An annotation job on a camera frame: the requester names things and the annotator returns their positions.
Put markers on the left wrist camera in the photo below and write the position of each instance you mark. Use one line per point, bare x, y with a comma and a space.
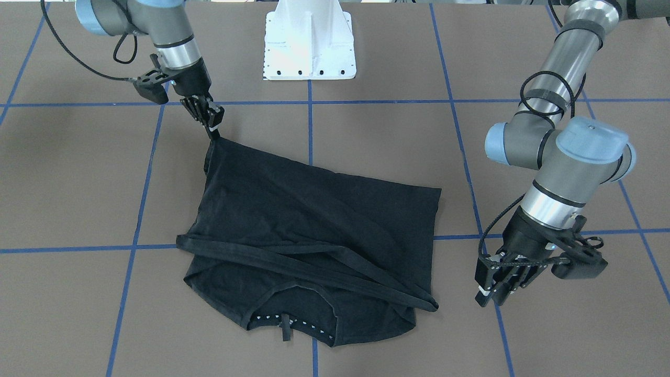
584, 259

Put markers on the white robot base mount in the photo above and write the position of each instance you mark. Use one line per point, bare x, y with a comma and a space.
308, 40

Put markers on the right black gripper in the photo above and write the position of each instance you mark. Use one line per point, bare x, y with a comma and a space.
194, 79

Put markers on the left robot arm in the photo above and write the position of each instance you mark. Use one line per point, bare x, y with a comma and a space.
572, 156

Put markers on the black printed t-shirt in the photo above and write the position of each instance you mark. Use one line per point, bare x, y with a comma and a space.
343, 258

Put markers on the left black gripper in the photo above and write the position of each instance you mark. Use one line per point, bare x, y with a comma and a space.
525, 234

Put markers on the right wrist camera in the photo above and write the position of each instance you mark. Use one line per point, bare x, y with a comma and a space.
150, 86

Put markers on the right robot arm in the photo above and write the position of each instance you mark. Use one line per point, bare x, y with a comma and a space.
178, 59

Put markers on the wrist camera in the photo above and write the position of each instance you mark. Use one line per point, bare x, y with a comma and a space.
150, 86
584, 259

